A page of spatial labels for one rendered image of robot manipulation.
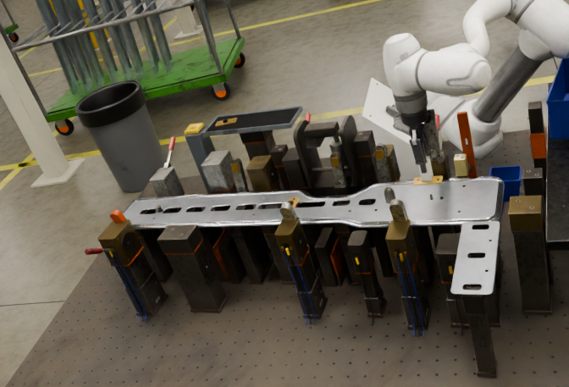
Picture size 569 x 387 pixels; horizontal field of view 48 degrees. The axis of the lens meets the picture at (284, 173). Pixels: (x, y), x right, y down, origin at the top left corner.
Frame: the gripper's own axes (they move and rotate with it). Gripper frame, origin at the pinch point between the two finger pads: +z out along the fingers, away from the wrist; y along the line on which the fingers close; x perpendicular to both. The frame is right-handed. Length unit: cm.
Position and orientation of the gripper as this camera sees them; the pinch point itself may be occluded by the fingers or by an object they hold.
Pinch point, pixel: (425, 168)
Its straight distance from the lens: 192.1
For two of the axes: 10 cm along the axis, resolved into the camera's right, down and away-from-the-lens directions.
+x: -9.0, 0.6, 4.2
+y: 3.2, -5.5, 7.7
